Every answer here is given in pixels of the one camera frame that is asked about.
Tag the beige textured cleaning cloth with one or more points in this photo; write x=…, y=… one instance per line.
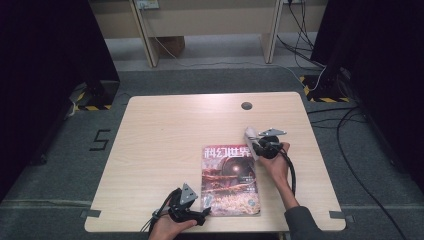
x=250, y=135

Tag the colourful glossy magazine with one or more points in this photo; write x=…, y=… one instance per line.
x=230, y=186

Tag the brown cardboard box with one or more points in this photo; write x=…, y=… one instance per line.
x=171, y=45

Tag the person's right hand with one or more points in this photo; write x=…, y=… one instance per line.
x=278, y=166

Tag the white wall socket strip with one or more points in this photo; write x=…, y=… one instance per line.
x=147, y=4

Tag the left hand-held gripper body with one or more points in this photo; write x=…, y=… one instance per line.
x=181, y=208

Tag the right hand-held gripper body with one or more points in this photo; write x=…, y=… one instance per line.
x=271, y=148

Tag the person's left hand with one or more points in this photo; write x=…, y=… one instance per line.
x=166, y=230

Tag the hazard striped stand base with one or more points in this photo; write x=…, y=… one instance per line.
x=320, y=90
x=100, y=95

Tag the black curtain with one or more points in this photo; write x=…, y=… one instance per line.
x=43, y=83
x=383, y=66

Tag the grey round table grommet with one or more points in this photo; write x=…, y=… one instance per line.
x=246, y=106

